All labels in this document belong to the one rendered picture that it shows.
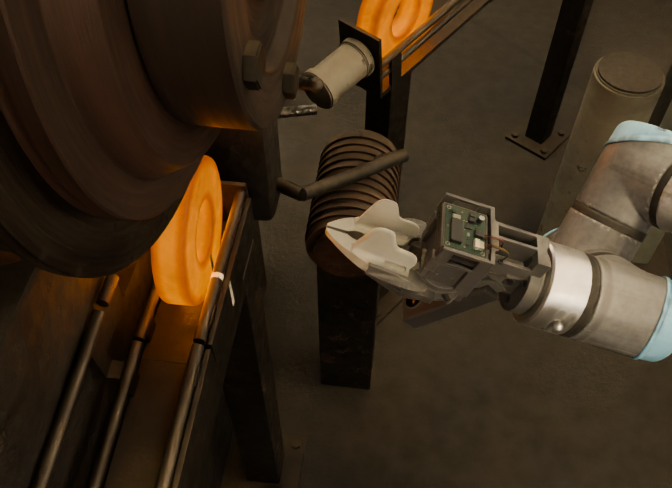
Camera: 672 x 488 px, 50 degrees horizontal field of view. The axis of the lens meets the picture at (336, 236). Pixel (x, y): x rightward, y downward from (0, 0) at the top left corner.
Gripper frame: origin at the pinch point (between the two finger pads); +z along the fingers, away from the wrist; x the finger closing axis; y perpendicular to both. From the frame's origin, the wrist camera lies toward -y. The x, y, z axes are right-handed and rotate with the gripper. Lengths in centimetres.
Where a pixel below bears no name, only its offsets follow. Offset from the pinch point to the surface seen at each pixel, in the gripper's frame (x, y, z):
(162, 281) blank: 7.8, -4.5, 14.9
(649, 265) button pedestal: -59, -51, -83
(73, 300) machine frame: 13.7, -1.8, 21.3
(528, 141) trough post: -95, -59, -59
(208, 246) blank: -0.3, -8.3, 11.7
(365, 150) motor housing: -33.9, -20.3, -6.8
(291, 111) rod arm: -3.8, 10.5, 8.2
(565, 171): -58, -32, -50
